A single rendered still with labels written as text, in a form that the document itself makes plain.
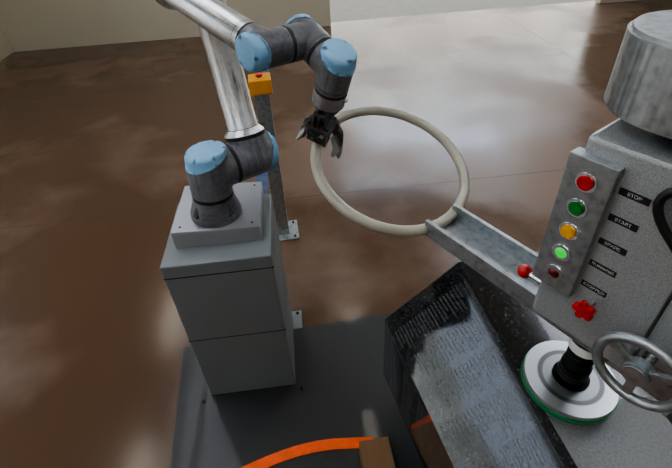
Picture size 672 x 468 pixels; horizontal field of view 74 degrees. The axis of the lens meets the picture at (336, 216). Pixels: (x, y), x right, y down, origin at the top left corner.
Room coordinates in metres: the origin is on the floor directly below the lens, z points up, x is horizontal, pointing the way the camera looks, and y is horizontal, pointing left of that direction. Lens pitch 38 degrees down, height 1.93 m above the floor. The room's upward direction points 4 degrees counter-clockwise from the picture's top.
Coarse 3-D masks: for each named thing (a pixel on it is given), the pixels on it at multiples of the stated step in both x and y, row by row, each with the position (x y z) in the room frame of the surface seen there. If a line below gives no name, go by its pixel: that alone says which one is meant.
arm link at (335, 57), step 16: (320, 48) 1.11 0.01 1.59; (336, 48) 1.09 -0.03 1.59; (352, 48) 1.10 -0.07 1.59; (320, 64) 1.08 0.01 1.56; (336, 64) 1.05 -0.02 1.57; (352, 64) 1.06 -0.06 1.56; (320, 80) 1.08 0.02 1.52; (336, 80) 1.06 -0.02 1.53; (320, 96) 1.09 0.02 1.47; (336, 96) 1.08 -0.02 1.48
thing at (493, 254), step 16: (432, 224) 0.92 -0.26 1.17; (448, 224) 0.96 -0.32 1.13; (464, 224) 0.96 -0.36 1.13; (480, 224) 0.92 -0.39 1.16; (448, 240) 0.87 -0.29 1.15; (464, 240) 0.90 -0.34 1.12; (480, 240) 0.89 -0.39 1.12; (496, 240) 0.87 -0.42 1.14; (512, 240) 0.84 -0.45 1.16; (464, 256) 0.82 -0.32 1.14; (480, 256) 0.79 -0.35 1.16; (496, 256) 0.83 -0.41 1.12; (512, 256) 0.83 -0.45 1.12; (528, 256) 0.79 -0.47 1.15; (480, 272) 0.78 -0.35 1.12; (496, 272) 0.74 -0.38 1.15; (512, 272) 0.77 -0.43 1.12; (512, 288) 0.70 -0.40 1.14; (528, 288) 0.68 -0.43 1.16; (528, 304) 0.66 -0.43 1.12; (656, 384) 0.44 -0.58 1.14
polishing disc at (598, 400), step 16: (528, 352) 0.67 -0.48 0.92; (544, 352) 0.67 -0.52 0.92; (560, 352) 0.67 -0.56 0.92; (528, 368) 0.63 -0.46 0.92; (544, 368) 0.62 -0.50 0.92; (608, 368) 0.61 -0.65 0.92; (528, 384) 0.59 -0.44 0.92; (544, 384) 0.58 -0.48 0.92; (592, 384) 0.57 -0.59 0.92; (544, 400) 0.54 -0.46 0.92; (560, 400) 0.54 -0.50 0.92; (576, 400) 0.54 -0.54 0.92; (592, 400) 0.53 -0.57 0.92; (608, 400) 0.53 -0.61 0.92; (576, 416) 0.50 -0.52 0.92; (592, 416) 0.50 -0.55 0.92
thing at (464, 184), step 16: (352, 112) 1.31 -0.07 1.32; (368, 112) 1.33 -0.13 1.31; (384, 112) 1.34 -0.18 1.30; (400, 112) 1.34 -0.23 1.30; (432, 128) 1.30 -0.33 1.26; (448, 144) 1.24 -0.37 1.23; (320, 160) 1.11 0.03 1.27; (320, 176) 1.05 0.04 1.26; (464, 176) 1.12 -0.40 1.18; (464, 192) 1.06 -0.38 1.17; (336, 208) 0.96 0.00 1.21; (352, 208) 0.96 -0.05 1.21; (368, 224) 0.92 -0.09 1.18; (384, 224) 0.92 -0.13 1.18
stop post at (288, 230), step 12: (252, 84) 2.28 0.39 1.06; (264, 84) 2.28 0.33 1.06; (264, 96) 2.30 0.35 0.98; (264, 108) 2.30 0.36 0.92; (264, 120) 2.30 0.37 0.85; (276, 168) 2.30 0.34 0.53; (276, 180) 2.30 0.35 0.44; (276, 192) 2.30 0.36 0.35; (276, 204) 2.30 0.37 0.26; (276, 216) 2.30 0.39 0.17; (288, 228) 2.31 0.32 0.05
